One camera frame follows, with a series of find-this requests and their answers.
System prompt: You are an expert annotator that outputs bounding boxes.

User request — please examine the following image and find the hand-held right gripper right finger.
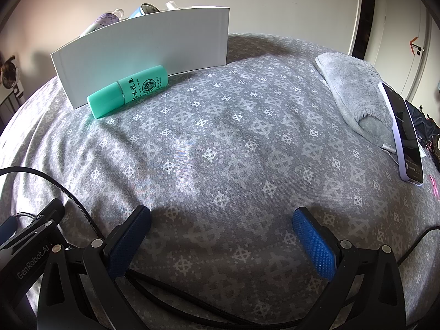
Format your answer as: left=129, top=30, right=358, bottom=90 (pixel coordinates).
left=291, top=207, right=406, bottom=330

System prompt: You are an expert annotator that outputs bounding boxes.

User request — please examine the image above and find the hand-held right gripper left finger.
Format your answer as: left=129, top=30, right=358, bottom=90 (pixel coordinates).
left=37, top=205, right=152, bottom=330

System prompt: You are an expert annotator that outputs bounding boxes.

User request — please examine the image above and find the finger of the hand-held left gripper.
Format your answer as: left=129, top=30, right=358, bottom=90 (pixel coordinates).
left=0, top=198, right=66, bottom=249

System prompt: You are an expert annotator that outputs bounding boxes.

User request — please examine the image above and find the white cardboard box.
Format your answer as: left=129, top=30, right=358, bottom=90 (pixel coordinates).
left=51, top=6, right=230, bottom=109

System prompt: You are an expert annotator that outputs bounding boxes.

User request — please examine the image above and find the grey printed blanket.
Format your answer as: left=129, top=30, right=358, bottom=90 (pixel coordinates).
left=0, top=32, right=440, bottom=330

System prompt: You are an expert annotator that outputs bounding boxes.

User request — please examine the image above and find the smartphone with lilac case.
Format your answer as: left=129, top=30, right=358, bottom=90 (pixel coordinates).
left=378, top=82, right=425, bottom=188

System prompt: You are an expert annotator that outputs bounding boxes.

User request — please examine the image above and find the mint green tube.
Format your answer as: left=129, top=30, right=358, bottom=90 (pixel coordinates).
left=86, top=65, right=169, bottom=119

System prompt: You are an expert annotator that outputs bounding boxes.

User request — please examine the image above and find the round metal ornament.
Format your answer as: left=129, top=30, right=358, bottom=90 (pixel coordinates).
left=0, top=55, right=24, bottom=93

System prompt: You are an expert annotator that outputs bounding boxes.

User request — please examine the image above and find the dark clutter pile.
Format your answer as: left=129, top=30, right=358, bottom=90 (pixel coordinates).
left=406, top=99, right=440, bottom=166

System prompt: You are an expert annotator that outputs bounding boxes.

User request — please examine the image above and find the grey plush slipper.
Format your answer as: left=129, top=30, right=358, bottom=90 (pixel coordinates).
left=315, top=52, right=396, bottom=152

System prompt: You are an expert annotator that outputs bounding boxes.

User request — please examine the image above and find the purple patterned bottle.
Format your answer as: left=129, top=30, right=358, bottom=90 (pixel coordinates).
left=78, top=8, right=125, bottom=38

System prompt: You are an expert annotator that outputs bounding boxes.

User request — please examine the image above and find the blue can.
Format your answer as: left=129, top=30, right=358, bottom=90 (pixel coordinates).
left=129, top=3, right=159, bottom=19

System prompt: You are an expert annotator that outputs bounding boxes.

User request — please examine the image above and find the white door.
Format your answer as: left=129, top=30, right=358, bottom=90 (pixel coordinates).
left=347, top=0, right=440, bottom=104

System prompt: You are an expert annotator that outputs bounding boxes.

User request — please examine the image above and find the black cable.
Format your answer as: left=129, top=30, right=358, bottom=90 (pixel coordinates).
left=395, top=225, right=440, bottom=269
left=0, top=167, right=310, bottom=329

